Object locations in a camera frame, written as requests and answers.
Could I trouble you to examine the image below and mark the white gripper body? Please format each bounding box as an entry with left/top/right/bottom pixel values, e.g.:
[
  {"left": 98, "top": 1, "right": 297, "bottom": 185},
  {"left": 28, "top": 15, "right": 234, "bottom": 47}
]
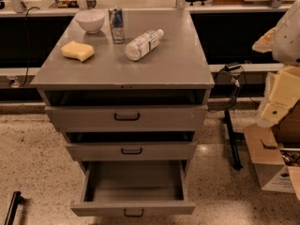
[{"left": 256, "top": 66, "right": 300, "bottom": 128}]

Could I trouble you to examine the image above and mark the grey bottom drawer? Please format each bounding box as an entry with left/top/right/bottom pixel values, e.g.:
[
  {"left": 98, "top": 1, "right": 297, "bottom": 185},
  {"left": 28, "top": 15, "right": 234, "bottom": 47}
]
[{"left": 70, "top": 160, "right": 195, "bottom": 218}]

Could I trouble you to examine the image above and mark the grey drawer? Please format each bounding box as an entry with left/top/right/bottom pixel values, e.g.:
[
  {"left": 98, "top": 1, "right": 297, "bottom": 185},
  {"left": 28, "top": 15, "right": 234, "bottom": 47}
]
[
  {"left": 70, "top": 160, "right": 195, "bottom": 218},
  {"left": 66, "top": 142, "right": 196, "bottom": 161},
  {"left": 46, "top": 105, "right": 207, "bottom": 132}
]

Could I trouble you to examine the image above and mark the grey top drawer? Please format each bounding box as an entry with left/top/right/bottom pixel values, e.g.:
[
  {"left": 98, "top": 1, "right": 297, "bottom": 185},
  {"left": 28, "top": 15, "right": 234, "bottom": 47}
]
[{"left": 46, "top": 105, "right": 207, "bottom": 132}]

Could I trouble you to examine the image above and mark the grey drawer cabinet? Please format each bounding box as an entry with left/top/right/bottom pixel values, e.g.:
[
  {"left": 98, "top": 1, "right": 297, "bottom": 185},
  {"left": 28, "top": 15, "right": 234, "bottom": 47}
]
[{"left": 30, "top": 8, "right": 216, "bottom": 173}]

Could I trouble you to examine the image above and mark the grey middle drawer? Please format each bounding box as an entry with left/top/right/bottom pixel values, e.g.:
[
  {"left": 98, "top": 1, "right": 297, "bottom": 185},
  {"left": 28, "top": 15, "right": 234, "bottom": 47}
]
[{"left": 66, "top": 142, "right": 196, "bottom": 161}]

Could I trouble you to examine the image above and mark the black power adapter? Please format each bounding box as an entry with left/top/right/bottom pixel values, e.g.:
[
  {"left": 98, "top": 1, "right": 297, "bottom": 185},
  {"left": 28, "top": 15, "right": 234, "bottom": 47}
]
[{"left": 225, "top": 63, "right": 241, "bottom": 71}]

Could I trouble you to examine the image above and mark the cardboard box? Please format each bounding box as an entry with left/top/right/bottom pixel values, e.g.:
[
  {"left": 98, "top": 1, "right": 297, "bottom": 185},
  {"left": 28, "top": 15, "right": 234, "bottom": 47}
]
[{"left": 244, "top": 103, "right": 300, "bottom": 200}]

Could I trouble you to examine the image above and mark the black stand leg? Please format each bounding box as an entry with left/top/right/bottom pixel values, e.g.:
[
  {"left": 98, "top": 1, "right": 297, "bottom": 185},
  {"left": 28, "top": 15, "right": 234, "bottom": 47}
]
[{"left": 224, "top": 110, "right": 243, "bottom": 171}]

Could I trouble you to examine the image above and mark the clear plastic water bottle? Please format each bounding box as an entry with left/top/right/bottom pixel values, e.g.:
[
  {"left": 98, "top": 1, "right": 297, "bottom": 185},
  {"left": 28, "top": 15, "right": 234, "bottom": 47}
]
[{"left": 125, "top": 29, "right": 164, "bottom": 61}]

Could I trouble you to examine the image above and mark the blue silver drink can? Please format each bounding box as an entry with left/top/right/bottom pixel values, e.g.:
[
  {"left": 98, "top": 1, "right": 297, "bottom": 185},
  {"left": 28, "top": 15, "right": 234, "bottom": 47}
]
[{"left": 109, "top": 7, "right": 125, "bottom": 44}]

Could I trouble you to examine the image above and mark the white bowl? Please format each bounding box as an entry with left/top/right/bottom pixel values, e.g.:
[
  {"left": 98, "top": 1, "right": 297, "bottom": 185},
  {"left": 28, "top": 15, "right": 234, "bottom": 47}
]
[{"left": 75, "top": 9, "right": 105, "bottom": 34}]

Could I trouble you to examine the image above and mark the yellow sponge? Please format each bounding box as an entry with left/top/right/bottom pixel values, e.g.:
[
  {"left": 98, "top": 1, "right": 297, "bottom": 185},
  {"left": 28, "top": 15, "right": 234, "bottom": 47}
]
[{"left": 61, "top": 41, "right": 95, "bottom": 62}]

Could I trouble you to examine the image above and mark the black bar on floor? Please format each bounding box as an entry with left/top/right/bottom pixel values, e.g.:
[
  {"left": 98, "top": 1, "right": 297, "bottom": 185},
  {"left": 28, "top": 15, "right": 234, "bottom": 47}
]
[{"left": 4, "top": 191, "right": 23, "bottom": 225}]

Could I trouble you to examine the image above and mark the black cable left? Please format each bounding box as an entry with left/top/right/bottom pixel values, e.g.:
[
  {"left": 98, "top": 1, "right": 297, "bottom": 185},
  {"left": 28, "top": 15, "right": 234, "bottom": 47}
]
[{"left": 18, "top": 6, "right": 41, "bottom": 88}]

